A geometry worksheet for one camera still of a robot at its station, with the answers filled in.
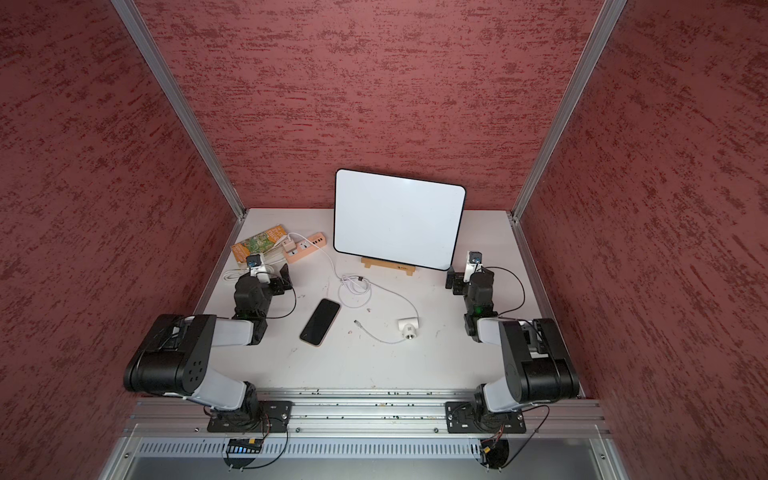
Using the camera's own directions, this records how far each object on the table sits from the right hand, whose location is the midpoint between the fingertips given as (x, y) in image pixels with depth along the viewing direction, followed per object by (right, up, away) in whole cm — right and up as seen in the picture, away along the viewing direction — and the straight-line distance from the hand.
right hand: (465, 269), depth 94 cm
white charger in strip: (-60, +7, +7) cm, 60 cm away
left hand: (-62, 0, -1) cm, 62 cm away
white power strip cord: (-80, -3, +6) cm, 80 cm away
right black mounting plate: (-5, -36, -20) cm, 41 cm away
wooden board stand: (-32, +1, +9) cm, 33 cm away
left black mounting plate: (-56, -35, -21) cm, 70 cm away
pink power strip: (-55, +7, +12) cm, 57 cm away
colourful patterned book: (-73, +8, +13) cm, 75 cm away
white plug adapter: (-19, -17, -7) cm, 26 cm away
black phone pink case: (-46, -17, -2) cm, 49 cm away
